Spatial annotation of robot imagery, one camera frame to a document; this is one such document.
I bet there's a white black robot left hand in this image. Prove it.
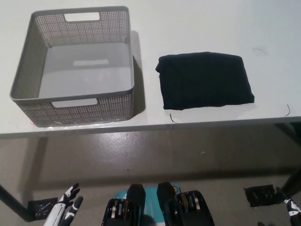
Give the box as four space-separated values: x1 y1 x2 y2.
44 183 84 226

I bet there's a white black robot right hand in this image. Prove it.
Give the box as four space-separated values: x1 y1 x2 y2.
275 187 301 226

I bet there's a black t-shirt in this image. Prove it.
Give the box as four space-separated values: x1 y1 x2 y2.
155 51 256 111

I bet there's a clear tape strip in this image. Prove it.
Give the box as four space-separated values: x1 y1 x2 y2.
35 121 132 130

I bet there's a grey perforated plastic basket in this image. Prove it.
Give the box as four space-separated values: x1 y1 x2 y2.
9 6 136 128

